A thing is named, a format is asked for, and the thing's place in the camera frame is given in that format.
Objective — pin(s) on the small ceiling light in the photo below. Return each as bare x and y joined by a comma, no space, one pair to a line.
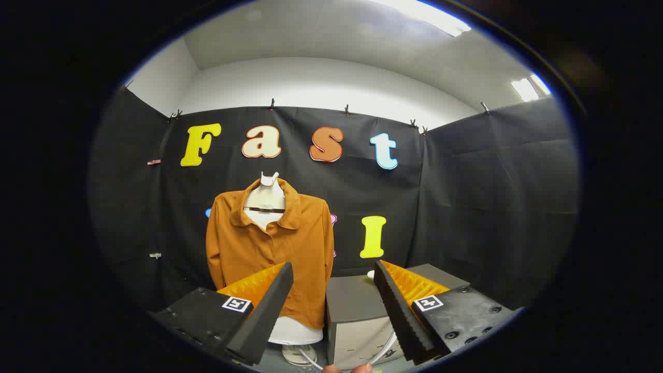
528,88

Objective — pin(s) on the orange button shirt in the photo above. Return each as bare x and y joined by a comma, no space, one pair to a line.
305,248

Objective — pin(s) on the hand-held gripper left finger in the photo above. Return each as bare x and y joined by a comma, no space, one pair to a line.
259,321

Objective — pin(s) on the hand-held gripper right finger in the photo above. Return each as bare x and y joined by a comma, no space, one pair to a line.
401,321

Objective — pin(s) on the white mannequin torso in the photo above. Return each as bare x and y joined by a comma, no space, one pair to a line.
265,199

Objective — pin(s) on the long ceiling light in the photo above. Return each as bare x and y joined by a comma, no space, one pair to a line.
430,15

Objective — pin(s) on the row of black backdrop clips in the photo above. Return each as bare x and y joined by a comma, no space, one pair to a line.
271,105

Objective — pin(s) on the grey cabinet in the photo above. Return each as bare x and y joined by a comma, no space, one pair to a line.
352,300

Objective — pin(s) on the round mannequin base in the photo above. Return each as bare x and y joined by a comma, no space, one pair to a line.
295,355

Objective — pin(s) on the black backdrop cloth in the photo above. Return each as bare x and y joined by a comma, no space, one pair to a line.
466,207

